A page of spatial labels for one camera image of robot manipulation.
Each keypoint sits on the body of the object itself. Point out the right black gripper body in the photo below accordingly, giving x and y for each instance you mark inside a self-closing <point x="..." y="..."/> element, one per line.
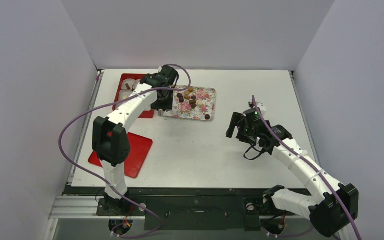
<point x="239" y="124"/>

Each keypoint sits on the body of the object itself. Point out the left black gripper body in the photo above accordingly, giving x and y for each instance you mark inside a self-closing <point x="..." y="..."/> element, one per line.
<point x="164" y="103"/>

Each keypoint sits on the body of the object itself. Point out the red box lid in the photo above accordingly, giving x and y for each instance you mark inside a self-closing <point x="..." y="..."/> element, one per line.
<point x="140" y="147"/>

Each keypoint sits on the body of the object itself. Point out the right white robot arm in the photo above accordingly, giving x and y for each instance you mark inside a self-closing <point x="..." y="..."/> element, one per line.
<point x="330" y="206"/>

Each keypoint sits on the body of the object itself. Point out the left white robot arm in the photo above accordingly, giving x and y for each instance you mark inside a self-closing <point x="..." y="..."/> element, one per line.
<point x="110" y="134"/>

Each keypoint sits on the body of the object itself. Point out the red chocolate box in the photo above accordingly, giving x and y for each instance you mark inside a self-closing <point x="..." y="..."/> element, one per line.
<point x="127" y="84"/>

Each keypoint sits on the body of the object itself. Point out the floral serving tray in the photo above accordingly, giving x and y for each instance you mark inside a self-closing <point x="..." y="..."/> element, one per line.
<point x="193" y="105"/>

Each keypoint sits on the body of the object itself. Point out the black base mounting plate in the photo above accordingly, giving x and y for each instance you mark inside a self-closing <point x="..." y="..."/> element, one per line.
<point x="187" y="209"/>

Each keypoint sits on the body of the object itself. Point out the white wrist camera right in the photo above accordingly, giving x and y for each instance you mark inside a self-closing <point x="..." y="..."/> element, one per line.
<point x="259" y="105"/>

